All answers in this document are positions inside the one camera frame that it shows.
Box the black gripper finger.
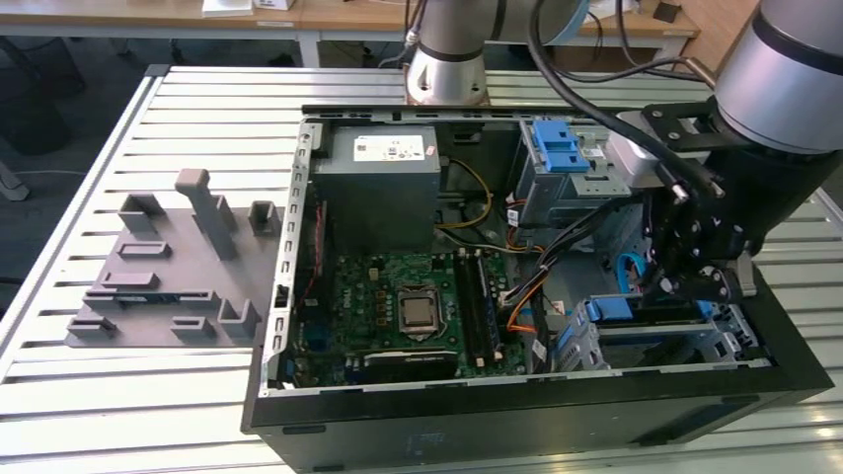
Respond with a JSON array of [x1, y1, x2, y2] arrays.
[[643, 255, 760, 308]]

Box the hard disk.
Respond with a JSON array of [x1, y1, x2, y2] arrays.
[[587, 294, 714, 330]]

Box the metal disk bay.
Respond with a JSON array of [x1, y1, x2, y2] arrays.
[[556, 295, 759, 371]]

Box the metal optical drive cage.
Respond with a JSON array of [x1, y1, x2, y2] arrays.
[[512, 118, 660, 228]]

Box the blue plastic drive latch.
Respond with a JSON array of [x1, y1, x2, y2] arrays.
[[534, 119, 588, 174]]

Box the black RAM slots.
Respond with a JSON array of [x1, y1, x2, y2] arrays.
[[454, 249, 486, 366]]

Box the CPU socket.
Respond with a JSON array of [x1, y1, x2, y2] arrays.
[[392, 283, 450, 343]]

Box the silver CPU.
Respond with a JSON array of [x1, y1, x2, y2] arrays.
[[399, 297, 438, 331]]

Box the black open PC case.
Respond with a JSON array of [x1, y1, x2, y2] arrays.
[[237, 103, 835, 473]]

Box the black graphics card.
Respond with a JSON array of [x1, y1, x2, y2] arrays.
[[362, 349, 460, 384]]

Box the green motherboard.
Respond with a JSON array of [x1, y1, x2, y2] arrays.
[[288, 249, 528, 386]]

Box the grey power supply unit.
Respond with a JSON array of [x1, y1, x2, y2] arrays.
[[308, 125, 443, 253]]

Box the grey parts rack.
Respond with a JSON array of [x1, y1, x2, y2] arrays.
[[63, 167, 288, 350]]

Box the white cardboard box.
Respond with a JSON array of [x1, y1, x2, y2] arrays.
[[200, 0, 256, 19]]

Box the wooden desk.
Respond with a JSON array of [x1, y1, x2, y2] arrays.
[[0, 0, 700, 75]]

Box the grey metal stand foot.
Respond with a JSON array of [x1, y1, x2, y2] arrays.
[[0, 157, 32, 202]]

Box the black mesh office chair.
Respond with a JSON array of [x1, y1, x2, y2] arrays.
[[0, 37, 88, 154]]

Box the blue data wire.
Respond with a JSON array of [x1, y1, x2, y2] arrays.
[[615, 251, 651, 297]]

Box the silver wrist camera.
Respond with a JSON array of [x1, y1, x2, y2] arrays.
[[604, 132, 664, 190]]

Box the black cable bundle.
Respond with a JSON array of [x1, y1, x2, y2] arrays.
[[506, 195, 654, 376]]

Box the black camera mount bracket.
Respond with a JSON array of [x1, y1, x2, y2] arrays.
[[642, 101, 726, 154]]

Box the orange wire bundle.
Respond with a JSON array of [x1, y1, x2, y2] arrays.
[[503, 283, 552, 337]]

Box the yellow wires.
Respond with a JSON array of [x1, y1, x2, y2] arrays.
[[435, 156, 495, 229]]

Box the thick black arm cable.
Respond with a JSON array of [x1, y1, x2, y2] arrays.
[[526, 0, 726, 198]]

